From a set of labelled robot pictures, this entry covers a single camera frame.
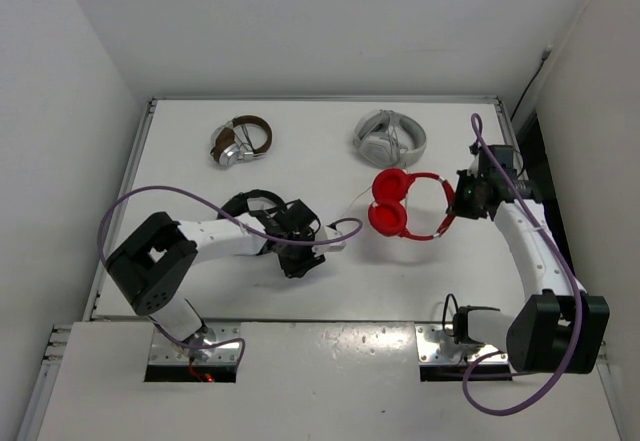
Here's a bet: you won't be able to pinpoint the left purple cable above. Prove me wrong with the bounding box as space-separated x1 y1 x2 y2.
97 185 365 366

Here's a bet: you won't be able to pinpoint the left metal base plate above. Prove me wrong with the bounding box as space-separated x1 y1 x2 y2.
148 323 245 368

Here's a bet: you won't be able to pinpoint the red headphones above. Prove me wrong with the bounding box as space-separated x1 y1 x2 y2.
367 168 455 242

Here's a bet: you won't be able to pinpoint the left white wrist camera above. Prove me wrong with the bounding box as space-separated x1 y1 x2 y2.
311 225 346 256

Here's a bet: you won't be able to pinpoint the white headphone cable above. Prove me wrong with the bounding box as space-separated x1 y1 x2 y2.
342 180 416 217

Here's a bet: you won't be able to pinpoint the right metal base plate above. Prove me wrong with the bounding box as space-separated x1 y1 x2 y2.
415 323 508 367

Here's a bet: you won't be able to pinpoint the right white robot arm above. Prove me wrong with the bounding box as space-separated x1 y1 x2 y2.
450 143 610 374

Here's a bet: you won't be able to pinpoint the black headphones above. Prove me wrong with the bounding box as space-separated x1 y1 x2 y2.
222 189 286 218

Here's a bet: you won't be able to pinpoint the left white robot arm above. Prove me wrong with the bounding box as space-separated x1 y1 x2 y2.
106 201 329 347

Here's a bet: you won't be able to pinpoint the metal base plate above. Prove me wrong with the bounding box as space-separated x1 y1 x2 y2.
148 323 245 368
415 323 508 367

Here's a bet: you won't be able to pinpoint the black wall cable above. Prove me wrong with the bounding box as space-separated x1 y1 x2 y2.
512 45 553 122

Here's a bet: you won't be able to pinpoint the brown silver headphones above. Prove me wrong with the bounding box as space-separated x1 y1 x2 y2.
209 115 273 168

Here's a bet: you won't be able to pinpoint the white grey headphones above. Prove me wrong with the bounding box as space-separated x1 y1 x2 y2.
352 109 428 169

